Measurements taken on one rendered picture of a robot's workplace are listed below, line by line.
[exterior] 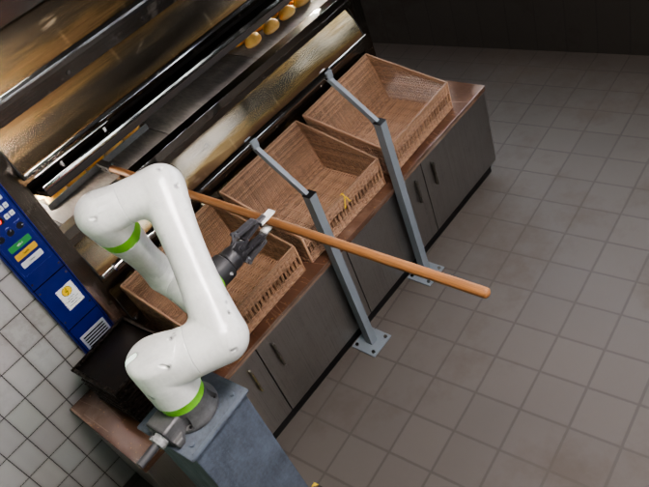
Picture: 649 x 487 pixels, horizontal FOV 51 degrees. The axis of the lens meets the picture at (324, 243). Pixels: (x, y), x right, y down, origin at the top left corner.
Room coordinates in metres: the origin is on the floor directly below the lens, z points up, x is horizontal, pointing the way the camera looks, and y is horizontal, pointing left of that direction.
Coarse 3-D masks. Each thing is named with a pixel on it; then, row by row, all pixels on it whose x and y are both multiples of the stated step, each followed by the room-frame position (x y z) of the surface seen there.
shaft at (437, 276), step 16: (128, 176) 2.38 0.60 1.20; (192, 192) 2.07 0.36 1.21; (224, 208) 1.92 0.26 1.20; (240, 208) 1.87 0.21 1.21; (272, 224) 1.73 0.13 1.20; (288, 224) 1.69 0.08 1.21; (320, 240) 1.56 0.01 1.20; (336, 240) 1.53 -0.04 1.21; (368, 256) 1.41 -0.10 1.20; (384, 256) 1.38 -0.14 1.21; (416, 272) 1.28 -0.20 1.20; (432, 272) 1.25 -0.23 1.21; (464, 288) 1.16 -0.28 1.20; (480, 288) 1.13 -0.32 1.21
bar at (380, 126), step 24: (384, 120) 2.41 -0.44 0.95; (384, 144) 2.40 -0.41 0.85; (216, 168) 2.22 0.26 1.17; (312, 192) 2.14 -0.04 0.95; (312, 216) 2.14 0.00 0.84; (408, 216) 2.39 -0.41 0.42; (120, 264) 1.91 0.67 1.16; (336, 264) 2.12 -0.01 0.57; (432, 264) 2.45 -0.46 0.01; (360, 312) 2.12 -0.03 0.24; (360, 336) 2.19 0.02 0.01; (384, 336) 2.13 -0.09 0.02
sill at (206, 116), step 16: (336, 0) 3.20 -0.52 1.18; (320, 16) 3.12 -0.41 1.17; (304, 32) 3.05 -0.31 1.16; (272, 48) 2.98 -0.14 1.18; (288, 48) 2.98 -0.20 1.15; (256, 64) 2.90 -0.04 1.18; (272, 64) 2.91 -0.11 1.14; (240, 80) 2.81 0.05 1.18; (224, 96) 2.74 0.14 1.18; (208, 112) 2.67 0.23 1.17; (192, 128) 2.62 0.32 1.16; (160, 144) 2.56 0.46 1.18; (176, 144) 2.56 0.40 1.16; (144, 160) 2.49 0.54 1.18; (160, 160) 2.50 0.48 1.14; (64, 224) 2.28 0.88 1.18
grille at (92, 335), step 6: (102, 318) 2.14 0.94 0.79; (96, 324) 2.12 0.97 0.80; (102, 324) 2.13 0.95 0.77; (90, 330) 2.10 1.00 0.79; (96, 330) 2.11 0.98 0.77; (102, 330) 2.12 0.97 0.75; (84, 336) 2.08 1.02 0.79; (90, 336) 2.09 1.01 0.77; (96, 336) 2.10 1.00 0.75; (84, 342) 2.08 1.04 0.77; (90, 342) 2.09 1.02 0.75; (96, 342) 2.09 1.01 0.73; (90, 348) 2.08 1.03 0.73
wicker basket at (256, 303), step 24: (216, 216) 2.50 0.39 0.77; (240, 216) 2.39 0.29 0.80; (216, 240) 2.45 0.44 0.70; (264, 264) 2.29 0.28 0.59; (288, 264) 2.12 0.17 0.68; (144, 288) 2.24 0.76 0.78; (240, 288) 2.21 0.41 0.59; (264, 288) 2.14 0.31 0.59; (288, 288) 2.09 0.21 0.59; (144, 312) 2.17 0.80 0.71; (168, 312) 2.21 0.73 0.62; (240, 312) 1.95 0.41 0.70; (264, 312) 2.00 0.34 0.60
